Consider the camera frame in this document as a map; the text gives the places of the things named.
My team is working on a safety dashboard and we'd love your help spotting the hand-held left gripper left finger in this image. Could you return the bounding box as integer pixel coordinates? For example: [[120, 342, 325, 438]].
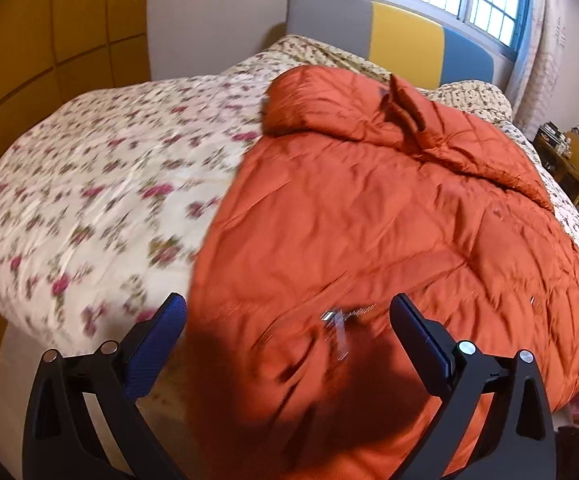
[[22, 292, 189, 480]]

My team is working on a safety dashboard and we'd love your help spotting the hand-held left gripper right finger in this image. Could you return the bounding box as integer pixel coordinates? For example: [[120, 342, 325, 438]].
[[389, 293, 557, 480]]

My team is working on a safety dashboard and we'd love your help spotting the orange quilted jacket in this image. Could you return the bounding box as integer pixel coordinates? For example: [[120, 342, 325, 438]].
[[186, 65, 579, 480]]

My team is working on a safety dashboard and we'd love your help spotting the floral quilt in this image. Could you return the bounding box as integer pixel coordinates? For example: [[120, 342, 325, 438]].
[[0, 35, 579, 361]]

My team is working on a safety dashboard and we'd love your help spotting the wooden desk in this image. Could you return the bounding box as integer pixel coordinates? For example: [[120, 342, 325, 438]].
[[534, 122, 577, 186]]

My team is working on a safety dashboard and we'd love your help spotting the grey yellow blue headboard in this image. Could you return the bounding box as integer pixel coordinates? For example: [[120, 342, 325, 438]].
[[286, 0, 495, 88]]

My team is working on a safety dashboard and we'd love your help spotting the long patterned curtain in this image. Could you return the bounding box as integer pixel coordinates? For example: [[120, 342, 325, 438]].
[[507, 0, 570, 133]]

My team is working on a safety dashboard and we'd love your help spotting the wooden wardrobe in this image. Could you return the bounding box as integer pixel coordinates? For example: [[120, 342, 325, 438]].
[[0, 0, 152, 451]]

